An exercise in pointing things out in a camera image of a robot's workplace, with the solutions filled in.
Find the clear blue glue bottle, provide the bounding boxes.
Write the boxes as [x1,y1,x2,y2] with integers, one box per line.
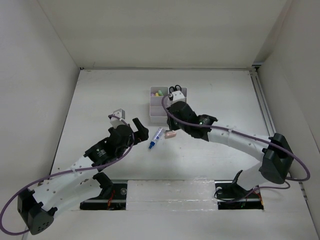
[148,127,165,151]

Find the black handled scissors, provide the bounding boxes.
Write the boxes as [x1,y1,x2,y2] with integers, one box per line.
[169,84,182,94]

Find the pink white stapler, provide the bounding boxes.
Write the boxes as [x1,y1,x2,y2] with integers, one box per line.
[164,130,177,139]

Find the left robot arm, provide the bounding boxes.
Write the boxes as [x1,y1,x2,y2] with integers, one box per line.
[17,116,149,235]

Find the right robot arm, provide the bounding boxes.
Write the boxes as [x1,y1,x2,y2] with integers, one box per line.
[161,99,293,197]

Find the white right organizer bin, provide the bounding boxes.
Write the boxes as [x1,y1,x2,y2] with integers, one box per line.
[181,87,187,97]

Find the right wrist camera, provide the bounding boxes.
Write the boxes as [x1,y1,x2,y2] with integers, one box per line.
[168,90,186,104]

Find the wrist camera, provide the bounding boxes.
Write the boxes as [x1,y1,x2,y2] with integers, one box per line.
[168,90,186,104]
[108,108,125,129]

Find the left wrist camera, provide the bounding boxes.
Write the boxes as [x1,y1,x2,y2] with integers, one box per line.
[108,108,125,129]

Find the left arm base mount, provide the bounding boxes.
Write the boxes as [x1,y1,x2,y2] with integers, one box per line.
[79,179,128,211]

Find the metal front rail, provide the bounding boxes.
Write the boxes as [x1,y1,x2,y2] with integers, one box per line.
[79,178,266,204]

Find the metal rail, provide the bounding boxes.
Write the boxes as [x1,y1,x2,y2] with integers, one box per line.
[249,65,308,201]
[79,178,266,204]

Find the metal rail right side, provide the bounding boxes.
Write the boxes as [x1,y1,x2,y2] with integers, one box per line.
[249,65,308,201]

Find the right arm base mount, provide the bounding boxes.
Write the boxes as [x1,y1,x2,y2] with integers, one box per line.
[213,170,264,210]

